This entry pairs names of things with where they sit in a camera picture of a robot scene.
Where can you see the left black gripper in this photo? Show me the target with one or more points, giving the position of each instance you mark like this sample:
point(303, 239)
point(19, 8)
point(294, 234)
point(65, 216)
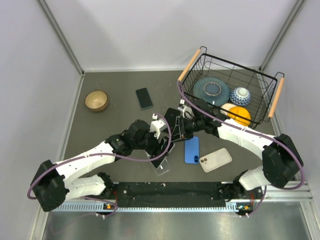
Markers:
point(157, 149)

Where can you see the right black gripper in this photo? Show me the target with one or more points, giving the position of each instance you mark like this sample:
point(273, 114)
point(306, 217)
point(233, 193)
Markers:
point(184, 132)

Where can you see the white-edged black phone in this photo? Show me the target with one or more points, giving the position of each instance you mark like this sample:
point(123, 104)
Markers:
point(160, 149)

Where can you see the blue phone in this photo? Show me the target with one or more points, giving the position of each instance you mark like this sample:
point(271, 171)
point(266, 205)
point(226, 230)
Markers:
point(191, 151)

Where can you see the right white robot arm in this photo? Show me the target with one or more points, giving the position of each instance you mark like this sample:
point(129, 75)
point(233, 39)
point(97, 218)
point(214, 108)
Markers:
point(279, 155)

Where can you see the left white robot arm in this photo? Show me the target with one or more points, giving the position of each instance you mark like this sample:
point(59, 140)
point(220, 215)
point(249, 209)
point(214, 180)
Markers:
point(55, 183)

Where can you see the teal-edged black phone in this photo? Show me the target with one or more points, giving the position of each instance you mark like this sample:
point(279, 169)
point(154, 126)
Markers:
point(144, 98)

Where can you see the beige phone case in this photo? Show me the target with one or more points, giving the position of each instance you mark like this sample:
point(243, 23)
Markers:
point(215, 160)

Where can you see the blue-grey ceramic plate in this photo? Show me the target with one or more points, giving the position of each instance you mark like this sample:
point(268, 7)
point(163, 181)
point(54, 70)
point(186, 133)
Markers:
point(213, 90)

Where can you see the cream bowl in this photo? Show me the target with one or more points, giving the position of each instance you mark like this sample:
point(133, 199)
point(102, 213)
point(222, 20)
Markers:
point(225, 108)

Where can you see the yellow bowl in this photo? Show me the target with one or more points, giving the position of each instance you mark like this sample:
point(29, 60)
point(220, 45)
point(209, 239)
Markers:
point(241, 115)

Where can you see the blue white patterned bowl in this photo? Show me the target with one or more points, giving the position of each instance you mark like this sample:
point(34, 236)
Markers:
point(240, 96)

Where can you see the tan ceramic bowl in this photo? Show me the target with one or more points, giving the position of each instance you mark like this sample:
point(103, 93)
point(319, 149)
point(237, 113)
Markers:
point(96, 100)

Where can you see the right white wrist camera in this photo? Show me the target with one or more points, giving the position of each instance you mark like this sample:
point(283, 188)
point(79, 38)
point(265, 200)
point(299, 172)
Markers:
point(186, 110)

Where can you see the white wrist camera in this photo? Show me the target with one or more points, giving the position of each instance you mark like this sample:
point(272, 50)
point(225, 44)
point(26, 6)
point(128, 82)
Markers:
point(157, 126)
point(186, 110)

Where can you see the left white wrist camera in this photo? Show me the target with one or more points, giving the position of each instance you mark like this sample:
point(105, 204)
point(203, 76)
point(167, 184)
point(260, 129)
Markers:
point(157, 126)

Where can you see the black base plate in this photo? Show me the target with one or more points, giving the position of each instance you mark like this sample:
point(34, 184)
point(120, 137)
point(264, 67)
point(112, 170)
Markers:
point(173, 194)

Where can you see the black wire basket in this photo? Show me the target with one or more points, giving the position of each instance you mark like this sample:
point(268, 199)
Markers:
point(265, 89)

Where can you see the aluminium rail with cable duct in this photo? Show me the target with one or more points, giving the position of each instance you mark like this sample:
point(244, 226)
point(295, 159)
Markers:
point(241, 206)

